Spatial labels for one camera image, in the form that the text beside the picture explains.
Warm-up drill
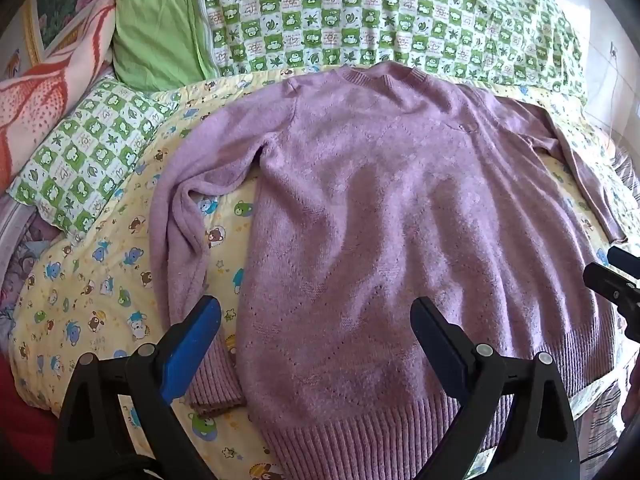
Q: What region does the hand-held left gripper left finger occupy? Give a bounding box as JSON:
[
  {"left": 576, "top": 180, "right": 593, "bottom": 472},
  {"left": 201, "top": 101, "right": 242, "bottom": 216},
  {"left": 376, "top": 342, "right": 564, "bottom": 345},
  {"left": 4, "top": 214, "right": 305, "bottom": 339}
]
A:
[{"left": 52, "top": 296, "right": 223, "bottom": 480}]

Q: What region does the yellow cartoon print bed sheet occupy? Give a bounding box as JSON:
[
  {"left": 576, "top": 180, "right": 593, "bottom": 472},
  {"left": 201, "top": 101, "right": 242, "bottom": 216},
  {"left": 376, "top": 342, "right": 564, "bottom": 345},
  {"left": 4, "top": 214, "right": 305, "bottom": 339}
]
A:
[{"left": 12, "top": 72, "right": 640, "bottom": 480}]

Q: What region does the red cloth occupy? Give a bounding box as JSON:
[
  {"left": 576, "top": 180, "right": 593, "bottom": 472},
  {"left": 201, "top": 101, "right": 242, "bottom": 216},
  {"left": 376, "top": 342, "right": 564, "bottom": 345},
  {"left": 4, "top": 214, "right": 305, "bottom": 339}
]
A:
[{"left": 0, "top": 355, "right": 66, "bottom": 477}]

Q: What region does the plain green pillow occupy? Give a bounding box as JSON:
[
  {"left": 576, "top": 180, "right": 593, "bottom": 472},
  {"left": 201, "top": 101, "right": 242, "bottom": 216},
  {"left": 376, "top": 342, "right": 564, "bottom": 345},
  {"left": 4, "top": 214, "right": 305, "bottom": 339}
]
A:
[{"left": 112, "top": 0, "right": 217, "bottom": 94}]

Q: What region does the green checkered quilt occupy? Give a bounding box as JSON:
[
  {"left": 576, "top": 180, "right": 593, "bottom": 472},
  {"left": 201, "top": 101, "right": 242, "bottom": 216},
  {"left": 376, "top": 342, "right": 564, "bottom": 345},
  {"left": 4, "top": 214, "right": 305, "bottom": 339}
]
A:
[{"left": 197, "top": 0, "right": 590, "bottom": 107}]

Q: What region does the purple knitted sweater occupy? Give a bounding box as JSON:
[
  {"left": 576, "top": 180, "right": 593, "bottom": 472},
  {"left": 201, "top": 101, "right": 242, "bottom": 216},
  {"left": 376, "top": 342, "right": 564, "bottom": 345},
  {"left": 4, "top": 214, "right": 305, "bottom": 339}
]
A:
[{"left": 150, "top": 60, "right": 628, "bottom": 480}]

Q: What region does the floral wall picture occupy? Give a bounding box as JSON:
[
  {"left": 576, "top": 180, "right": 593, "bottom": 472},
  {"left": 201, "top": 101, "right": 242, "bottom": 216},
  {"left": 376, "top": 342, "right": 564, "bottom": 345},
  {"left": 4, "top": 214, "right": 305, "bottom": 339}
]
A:
[{"left": 22, "top": 0, "right": 132, "bottom": 61}]

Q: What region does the lilac floral cloth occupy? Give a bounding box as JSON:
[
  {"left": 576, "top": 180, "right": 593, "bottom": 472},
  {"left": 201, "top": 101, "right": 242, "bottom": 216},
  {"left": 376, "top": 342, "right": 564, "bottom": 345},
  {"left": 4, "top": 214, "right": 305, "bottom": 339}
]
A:
[{"left": 0, "top": 194, "right": 53, "bottom": 321}]

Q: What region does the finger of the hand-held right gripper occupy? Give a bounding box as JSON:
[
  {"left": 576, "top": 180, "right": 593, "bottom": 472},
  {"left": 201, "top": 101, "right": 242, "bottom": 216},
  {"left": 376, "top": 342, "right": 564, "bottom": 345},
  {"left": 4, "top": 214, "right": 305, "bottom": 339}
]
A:
[
  {"left": 599, "top": 245, "right": 640, "bottom": 281},
  {"left": 582, "top": 261, "right": 640, "bottom": 333}
]

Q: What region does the pink and orange blanket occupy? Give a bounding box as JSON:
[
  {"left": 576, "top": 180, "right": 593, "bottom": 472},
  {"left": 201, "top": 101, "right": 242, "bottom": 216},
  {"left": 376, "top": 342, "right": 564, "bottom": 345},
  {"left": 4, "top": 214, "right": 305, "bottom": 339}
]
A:
[{"left": 0, "top": 0, "right": 119, "bottom": 192}]

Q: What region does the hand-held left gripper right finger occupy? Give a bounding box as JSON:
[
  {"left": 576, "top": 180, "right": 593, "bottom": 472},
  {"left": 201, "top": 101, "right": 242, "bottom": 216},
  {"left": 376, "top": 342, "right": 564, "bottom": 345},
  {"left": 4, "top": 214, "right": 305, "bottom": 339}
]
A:
[{"left": 409, "top": 296, "right": 581, "bottom": 480}]

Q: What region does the green checkered pillow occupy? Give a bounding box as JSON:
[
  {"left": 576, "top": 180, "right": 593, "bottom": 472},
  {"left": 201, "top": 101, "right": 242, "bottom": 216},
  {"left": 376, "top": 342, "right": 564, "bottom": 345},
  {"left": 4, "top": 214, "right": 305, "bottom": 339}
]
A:
[{"left": 10, "top": 77, "right": 175, "bottom": 242}]

